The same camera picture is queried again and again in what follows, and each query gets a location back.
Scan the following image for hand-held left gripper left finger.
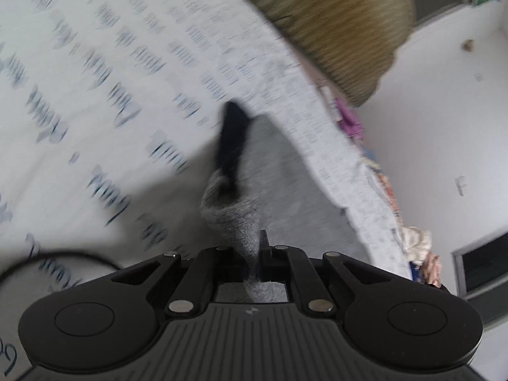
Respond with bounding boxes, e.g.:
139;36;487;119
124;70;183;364
111;246;245;319

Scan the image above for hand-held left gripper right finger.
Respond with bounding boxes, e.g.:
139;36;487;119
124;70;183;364
259;229;394;319

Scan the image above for grey sweater with navy sleeves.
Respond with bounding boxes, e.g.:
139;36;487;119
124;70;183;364
199;101;372;303

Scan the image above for colourful patterned cloth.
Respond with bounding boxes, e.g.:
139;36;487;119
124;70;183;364
361;155;444;287

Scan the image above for purple cloth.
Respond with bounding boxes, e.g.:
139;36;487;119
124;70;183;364
335;97;364;142

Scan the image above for white script-print blanket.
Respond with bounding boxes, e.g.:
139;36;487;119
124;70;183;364
0;0;414;381

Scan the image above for dark framed panel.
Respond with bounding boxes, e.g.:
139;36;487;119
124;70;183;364
451;229;508;328

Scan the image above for olive padded headboard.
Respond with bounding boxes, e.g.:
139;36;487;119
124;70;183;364
214;0;417;108

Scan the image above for black loop cable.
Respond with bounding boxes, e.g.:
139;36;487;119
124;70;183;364
0;249;120;283

